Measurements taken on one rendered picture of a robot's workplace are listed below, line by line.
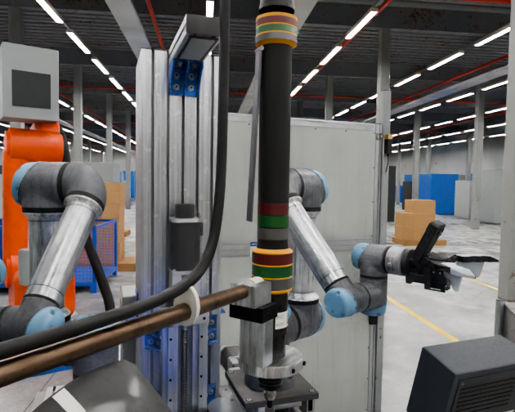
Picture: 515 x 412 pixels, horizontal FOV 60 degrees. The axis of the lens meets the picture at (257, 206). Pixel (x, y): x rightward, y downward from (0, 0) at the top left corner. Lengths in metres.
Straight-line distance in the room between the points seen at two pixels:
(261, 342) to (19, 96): 4.06
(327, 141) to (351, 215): 0.46
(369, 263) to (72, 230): 0.76
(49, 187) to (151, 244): 0.35
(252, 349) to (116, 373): 0.17
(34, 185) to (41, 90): 3.20
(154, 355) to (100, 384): 0.95
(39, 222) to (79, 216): 0.16
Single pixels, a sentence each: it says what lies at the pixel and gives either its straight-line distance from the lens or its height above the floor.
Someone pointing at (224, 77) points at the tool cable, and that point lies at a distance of 0.41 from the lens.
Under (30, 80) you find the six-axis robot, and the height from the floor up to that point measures 2.48.
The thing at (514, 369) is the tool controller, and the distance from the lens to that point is 1.27.
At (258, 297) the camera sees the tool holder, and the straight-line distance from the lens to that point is 0.44.
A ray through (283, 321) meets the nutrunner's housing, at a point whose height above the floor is 1.49.
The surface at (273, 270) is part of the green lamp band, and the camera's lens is 0.46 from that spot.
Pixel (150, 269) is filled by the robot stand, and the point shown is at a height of 1.37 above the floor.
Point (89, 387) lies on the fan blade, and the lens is 0.54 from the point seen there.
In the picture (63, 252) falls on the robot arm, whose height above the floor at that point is 1.48.
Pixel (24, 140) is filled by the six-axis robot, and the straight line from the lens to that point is 4.47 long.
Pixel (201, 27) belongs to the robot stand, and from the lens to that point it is 1.14.
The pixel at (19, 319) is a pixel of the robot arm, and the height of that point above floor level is 1.36.
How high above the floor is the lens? 1.64
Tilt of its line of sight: 3 degrees down
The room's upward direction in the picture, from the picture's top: 1 degrees clockwise
